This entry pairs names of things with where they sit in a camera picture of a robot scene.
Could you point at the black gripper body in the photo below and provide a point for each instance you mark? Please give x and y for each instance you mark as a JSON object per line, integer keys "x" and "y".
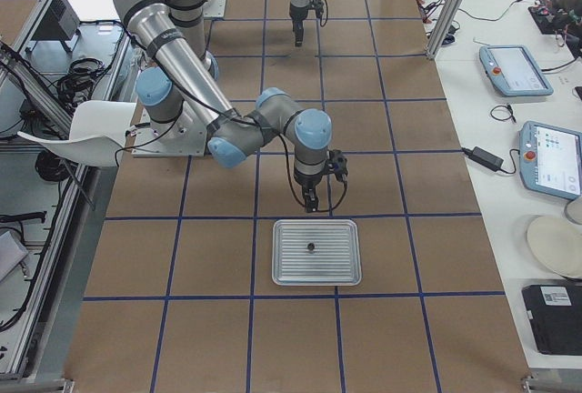
{"x": 308, "y": 182}
{"x": 297, "y": 20}

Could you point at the silver metal tray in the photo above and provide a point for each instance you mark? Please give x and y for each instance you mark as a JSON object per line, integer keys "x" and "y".
{"x": 335, "y": 261}

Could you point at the black power adapter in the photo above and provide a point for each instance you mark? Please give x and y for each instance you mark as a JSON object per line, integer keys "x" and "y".
{"x": 483, "y": 158}

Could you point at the upper teach pendant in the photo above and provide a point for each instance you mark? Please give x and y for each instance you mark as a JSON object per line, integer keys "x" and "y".
{"x": 513, "y": 71}

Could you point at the teach pendant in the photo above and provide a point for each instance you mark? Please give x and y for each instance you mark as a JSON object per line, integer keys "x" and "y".
{"x": 513, "y": 71}
{"x": 550, "y": 160}

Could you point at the lower teach pendant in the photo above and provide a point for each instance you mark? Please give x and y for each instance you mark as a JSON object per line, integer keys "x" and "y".
{"x": 550, "y": 160}

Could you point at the white chair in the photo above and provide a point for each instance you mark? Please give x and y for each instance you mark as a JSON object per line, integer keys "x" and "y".
{"x": 97, "y": 132}

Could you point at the white round plate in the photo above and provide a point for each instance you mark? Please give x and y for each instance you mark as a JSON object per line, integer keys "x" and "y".
{"x": 556, "y": 244}

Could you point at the black laptop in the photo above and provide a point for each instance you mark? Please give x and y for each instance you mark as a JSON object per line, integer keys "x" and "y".
{"x": 554, "y": 313}

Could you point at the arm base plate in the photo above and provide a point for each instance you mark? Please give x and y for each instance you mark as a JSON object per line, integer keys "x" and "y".
{"x": 214, "y": 9}
{"x": 187, "y": 137}

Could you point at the aluminium frame post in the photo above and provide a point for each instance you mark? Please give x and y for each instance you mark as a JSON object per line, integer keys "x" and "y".
{"x": 440, "y": 30}

